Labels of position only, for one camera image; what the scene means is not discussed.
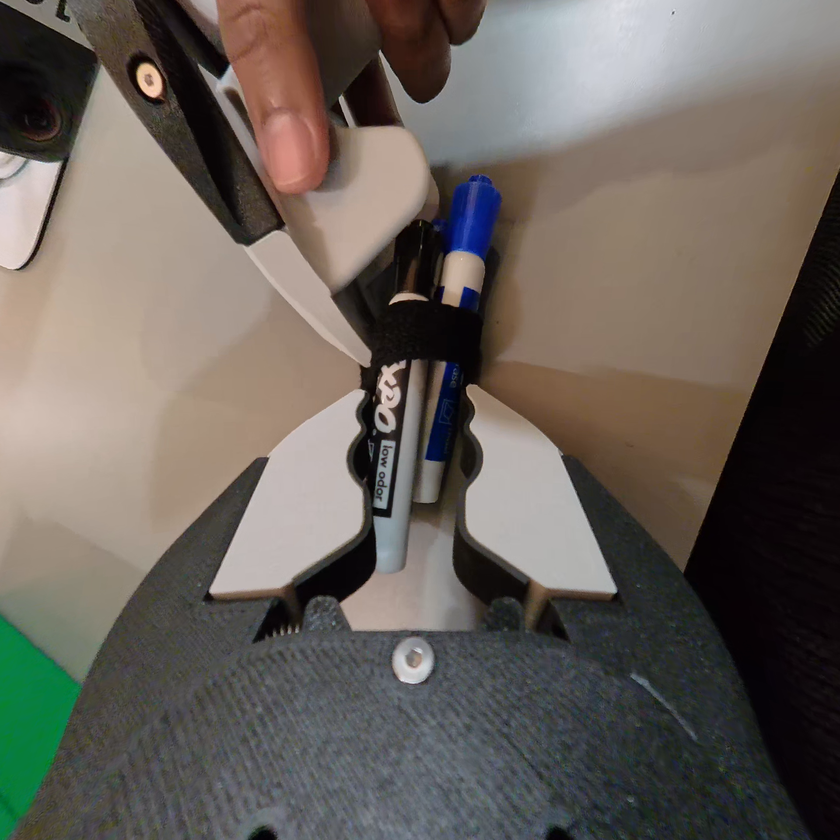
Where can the black dry erase marker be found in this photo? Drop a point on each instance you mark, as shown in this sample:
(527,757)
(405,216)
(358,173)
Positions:
(394,525)

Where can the green plastic bin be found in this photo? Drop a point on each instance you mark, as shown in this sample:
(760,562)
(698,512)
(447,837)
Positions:
(26,722)

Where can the person's black clothing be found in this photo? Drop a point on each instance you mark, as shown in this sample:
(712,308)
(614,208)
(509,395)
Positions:
(774,525)

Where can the person's right hand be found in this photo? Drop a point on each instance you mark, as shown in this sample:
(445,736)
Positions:
(282,98)

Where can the blue dry erase marker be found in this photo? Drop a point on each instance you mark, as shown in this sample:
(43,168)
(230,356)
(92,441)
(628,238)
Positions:
(469,216)
(441,231)

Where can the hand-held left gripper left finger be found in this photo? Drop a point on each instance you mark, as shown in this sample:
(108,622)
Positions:
(295,525)

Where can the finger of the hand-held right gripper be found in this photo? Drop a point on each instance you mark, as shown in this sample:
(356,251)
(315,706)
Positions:
(239,115)
(367,197)

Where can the grey desk with wooden edge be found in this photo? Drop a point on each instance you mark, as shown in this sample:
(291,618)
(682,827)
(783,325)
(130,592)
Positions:
(623,262)

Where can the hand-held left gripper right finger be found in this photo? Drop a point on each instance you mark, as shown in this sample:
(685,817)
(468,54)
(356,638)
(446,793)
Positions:
(538,525)

